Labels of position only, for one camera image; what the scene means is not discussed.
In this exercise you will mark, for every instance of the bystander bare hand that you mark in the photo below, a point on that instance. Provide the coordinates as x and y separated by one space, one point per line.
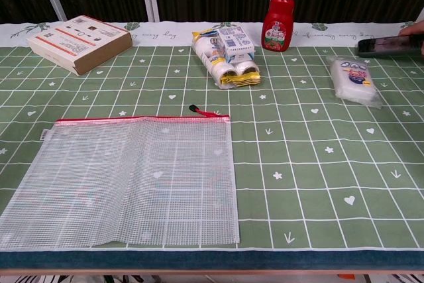
415 28

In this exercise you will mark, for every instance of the clear mesh zipper pouch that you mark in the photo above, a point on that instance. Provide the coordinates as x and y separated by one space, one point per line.
132 180

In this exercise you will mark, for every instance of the red ketchup bottle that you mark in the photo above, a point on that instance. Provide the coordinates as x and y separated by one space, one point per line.
277 21

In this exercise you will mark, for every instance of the black smartphone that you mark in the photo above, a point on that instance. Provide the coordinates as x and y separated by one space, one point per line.
384 46

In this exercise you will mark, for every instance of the white packet with blue label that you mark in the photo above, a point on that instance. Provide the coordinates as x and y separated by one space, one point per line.
354 81

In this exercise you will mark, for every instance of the green grid tablecloth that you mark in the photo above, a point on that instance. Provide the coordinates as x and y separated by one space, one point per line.
298 163

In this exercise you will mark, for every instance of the small white blue carton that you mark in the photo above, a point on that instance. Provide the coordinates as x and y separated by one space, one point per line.
235 42

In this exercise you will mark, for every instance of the yellow pack of white rolls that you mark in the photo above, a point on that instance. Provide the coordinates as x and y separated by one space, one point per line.
225 71

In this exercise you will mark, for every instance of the flat brown cardboard box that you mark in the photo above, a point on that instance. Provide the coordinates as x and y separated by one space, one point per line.
76 41

